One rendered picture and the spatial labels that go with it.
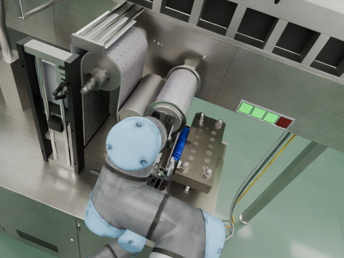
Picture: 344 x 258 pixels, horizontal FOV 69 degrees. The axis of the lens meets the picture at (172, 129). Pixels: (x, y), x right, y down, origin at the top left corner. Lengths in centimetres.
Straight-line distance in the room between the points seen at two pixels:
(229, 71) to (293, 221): 175
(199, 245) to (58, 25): 115
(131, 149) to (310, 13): 82
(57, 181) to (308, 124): 109
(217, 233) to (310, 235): 221
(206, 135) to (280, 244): 141
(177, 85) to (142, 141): 61
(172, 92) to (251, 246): 161
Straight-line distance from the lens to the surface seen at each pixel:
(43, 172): 116
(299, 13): 102
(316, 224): 270
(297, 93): 116
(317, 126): 127
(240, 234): 223
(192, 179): 103
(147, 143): 35
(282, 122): 124
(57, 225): 133
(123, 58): 87
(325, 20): 104
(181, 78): 98
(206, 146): 115
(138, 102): 94
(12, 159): 122
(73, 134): 93
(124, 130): 35
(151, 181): 84
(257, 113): 120
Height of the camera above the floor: 185
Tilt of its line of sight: 45 degrees down
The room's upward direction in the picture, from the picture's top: 18 degrees clockwise
